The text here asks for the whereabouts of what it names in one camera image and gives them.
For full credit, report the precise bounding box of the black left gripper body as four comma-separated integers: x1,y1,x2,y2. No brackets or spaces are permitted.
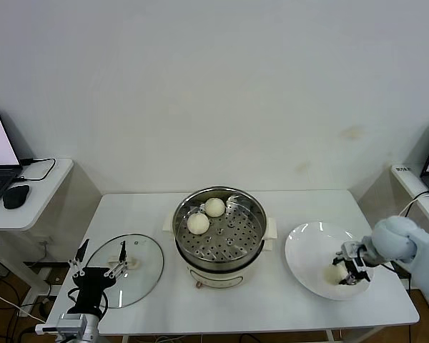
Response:
73,267,118,315

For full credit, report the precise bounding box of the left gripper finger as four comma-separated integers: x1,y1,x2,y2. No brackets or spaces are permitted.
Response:
68,238,90,278
104,241,129,279

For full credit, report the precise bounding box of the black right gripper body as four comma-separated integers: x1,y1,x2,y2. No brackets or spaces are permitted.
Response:
345,252,358,277

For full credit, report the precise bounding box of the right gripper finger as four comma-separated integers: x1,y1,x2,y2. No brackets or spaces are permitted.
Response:
337,271,362,287
330,242,361,267

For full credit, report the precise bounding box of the round glass pot lid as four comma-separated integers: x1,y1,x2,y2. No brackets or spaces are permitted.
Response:
82,234,164,309

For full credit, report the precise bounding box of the white steamed baozi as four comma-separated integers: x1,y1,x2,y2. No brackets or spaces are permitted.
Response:
187,213,211,236
204,197,225,218
323,266,350,286

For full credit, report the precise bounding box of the stainless steel steamer basket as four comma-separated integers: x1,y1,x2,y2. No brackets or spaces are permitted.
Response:
173,185,267,264

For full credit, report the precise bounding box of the white round plate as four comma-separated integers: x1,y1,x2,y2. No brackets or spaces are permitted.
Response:
284,222,374,301

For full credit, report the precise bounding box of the white side table with mouse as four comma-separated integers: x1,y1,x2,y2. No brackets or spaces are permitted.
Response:
0,159,74,312

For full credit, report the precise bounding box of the white side table with label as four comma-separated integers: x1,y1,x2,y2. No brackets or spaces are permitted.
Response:
389,164,429,310

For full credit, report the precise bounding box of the black computer mouse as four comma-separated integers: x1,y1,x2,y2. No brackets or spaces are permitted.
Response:
3,184,31,210

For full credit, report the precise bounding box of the cream electric cooking pot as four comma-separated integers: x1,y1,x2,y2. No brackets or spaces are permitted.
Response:
163,209,278,289

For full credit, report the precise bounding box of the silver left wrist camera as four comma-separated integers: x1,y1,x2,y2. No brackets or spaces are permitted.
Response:
34,313,89,336

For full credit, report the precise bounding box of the white floor cable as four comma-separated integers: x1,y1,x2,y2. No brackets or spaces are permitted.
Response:
0,287,47,325

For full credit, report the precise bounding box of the black laptop power cable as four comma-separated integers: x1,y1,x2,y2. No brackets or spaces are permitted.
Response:
13,157,57,183

